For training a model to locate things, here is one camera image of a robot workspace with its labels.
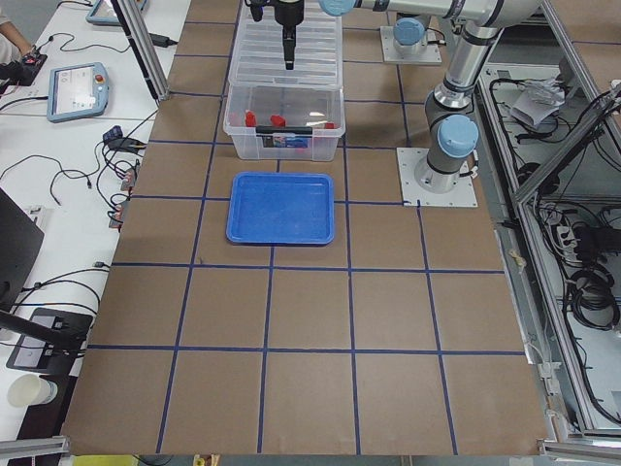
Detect blue plastic tray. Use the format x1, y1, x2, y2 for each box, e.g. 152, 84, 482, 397
226, 172, 335, 246

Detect near teach pendant tablet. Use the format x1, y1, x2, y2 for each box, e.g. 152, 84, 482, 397
47, 62, 110, 123

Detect white paper cup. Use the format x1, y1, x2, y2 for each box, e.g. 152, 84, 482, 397
7, 374, 58, 408

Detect small black usb hub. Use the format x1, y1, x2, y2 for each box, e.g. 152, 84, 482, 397
102, 125, 124, 145

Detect black monitor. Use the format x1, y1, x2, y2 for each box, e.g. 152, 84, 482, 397
0, 190, 44, 311

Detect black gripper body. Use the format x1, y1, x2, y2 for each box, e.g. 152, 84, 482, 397
273, 0, 305, 25

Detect clear plastic storage box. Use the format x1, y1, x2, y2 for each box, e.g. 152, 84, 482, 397
223, 85, 345, 162

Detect black monitor stand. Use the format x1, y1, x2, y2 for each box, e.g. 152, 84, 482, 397
1, 307, 93, 375

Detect coiled black cables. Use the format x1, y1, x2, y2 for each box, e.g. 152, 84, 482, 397
562, 266, 620, 331

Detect crumpled white paper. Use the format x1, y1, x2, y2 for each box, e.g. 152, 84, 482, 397
509, 78, 566, 128

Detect clear plastic box lid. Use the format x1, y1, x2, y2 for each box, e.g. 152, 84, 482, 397
229, 1, 343, 90

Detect far teach pendant tablet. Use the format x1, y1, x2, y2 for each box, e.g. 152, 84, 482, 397
85, 0, 120, 26

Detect red block left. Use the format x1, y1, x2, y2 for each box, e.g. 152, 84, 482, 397
245, 110, 257, 127

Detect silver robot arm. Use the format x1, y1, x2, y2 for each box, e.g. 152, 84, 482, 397
319, 0, 541, 194

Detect aluminium frame right rail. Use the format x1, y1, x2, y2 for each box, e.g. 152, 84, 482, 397
494, 223, 581, 442

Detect red block middle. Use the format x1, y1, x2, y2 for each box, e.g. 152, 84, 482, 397
270, 115, 286, 127

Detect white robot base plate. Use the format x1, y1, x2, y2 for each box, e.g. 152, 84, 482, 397
397, 148, 478, 209

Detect teach pendant tablet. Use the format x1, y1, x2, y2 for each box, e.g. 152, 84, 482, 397
85, 0, 120, 26
47, 62, 110, 123

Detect black power adapter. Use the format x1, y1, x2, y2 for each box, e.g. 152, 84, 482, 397
149, 33, 178, 48

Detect aluminium frame post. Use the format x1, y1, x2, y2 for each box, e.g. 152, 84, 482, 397
112, 0, 170, 102

